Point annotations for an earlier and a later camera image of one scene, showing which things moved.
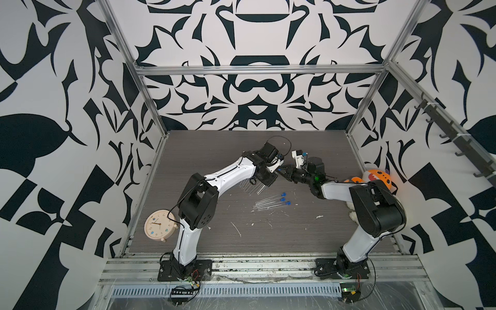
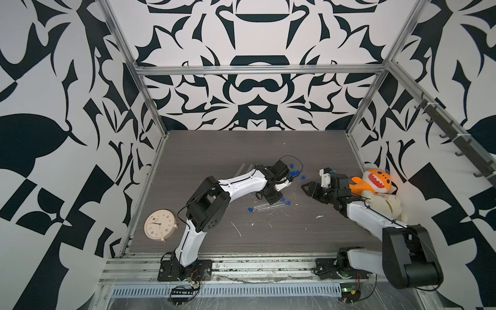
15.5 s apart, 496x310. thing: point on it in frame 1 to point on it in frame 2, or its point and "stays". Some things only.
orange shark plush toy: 372,174 stays
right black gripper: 289,174 to 313,190
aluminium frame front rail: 236,270 stays
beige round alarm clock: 159,225 stays
